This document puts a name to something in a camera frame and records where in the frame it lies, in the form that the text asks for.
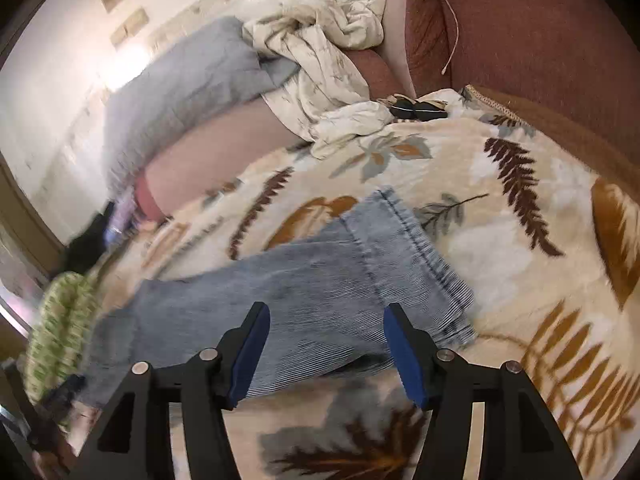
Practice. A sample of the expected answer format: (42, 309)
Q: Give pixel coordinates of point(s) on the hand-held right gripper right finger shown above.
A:
(402, 350)

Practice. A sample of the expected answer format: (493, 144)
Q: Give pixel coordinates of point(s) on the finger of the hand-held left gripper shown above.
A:
(65, 392)

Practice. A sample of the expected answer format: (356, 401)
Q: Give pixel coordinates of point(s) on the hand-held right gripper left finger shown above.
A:
(250, 345)

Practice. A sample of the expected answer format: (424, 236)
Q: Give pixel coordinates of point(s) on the blue denim pants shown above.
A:
(320, 285)

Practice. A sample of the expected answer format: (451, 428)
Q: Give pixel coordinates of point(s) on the green patterned cloth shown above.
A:
(62, 325)

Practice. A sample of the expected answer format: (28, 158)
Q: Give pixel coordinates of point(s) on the cream leaf-print blanket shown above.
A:
(500, 260)

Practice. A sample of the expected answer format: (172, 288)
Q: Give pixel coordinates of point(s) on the dark cloth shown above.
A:
(87, 247)

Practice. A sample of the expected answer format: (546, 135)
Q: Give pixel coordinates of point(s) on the purple plastic bag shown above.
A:
(122, 215)

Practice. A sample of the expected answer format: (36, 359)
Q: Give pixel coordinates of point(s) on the pink long pillow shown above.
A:
(220, 155)

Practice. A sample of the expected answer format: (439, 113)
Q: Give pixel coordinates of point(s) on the small black pouch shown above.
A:
(412, 109)

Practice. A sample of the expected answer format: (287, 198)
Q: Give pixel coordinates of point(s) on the grey pillow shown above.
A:
(190, 85)

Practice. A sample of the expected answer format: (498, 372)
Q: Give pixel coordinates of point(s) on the brown cloth with woven trim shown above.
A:
(560, 120)

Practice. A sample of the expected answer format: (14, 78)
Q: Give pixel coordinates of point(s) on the white floral bed sheet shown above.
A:
(320, 70)

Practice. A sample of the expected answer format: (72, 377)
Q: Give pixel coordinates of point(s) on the red-brown upholstered sofa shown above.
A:
(540, 35)

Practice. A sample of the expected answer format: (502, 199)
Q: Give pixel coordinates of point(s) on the wooden door frame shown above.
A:
(30, 220)

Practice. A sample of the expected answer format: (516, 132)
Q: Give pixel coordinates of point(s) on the beige wall plaque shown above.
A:
(131, 24)

